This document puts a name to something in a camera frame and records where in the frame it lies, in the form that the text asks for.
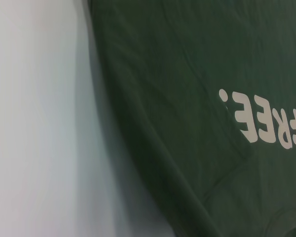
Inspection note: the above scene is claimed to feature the dark green FREE t-shirt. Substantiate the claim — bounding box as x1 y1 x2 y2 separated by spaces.
87 0 296 237

